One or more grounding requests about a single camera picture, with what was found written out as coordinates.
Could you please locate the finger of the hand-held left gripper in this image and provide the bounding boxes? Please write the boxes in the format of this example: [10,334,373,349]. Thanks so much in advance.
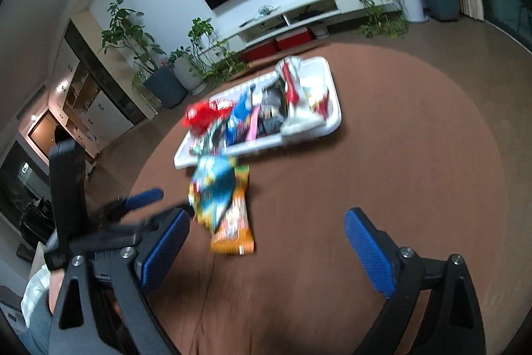
[102,189,165,221]

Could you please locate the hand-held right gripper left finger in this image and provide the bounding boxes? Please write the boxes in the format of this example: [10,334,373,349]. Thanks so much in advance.
[48,207,192,355]

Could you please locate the small device with cables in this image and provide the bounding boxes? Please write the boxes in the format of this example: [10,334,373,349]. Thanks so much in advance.
[239,5,281,27]

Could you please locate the white plastic tray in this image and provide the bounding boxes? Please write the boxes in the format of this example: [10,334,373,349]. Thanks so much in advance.
[174,56,342,169]

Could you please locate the pink snack packet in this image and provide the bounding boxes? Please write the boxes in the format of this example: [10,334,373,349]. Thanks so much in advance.
[247,109,260,141]

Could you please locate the red white fruit print packet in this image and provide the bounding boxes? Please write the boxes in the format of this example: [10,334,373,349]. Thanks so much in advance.
[305,87,333,118]

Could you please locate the person's grey trousers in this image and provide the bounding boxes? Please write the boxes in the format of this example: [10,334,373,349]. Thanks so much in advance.
[17,305,55,355]

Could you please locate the white television cabinet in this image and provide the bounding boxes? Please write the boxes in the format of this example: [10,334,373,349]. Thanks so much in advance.
[226,0,402,48]

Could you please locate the white red snack packet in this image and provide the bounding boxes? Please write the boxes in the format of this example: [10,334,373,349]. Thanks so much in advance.
[274,58,329,135]

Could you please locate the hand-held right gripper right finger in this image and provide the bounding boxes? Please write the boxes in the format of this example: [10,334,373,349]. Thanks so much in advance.
[344,206,487,355]

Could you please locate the teal panda print packet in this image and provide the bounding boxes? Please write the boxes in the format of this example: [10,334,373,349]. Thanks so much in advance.
[189,155,237,233]

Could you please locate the green snack bar packet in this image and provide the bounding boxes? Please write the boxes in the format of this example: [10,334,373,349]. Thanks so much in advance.
[191,122,227,156]

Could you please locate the leafy plant in dark pot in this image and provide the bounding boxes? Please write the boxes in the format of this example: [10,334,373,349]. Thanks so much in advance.
[101,0,189,109]

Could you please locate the small plant in white pot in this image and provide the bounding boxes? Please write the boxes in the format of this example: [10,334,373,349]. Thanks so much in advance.
[168,47,206,93]

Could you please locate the red storage box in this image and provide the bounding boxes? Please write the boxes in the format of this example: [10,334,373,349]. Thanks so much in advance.
[276,28,314,51]
[242,41,278,62]

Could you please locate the black snack packet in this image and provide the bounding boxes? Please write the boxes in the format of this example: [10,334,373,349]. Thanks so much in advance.
[255,85,292,136]

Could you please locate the white cupboard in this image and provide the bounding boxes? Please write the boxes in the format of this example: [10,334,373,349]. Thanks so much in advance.
[48,20,150,160]

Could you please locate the person's left forearm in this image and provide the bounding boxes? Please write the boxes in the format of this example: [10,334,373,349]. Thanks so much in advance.
[21,264,63,322]

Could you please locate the blue snack packet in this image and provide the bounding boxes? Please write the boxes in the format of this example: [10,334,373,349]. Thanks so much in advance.
[224,87,256,143]

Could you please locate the orange yellow snack packet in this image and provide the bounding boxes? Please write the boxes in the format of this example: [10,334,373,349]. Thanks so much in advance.
[210,164,255,255]

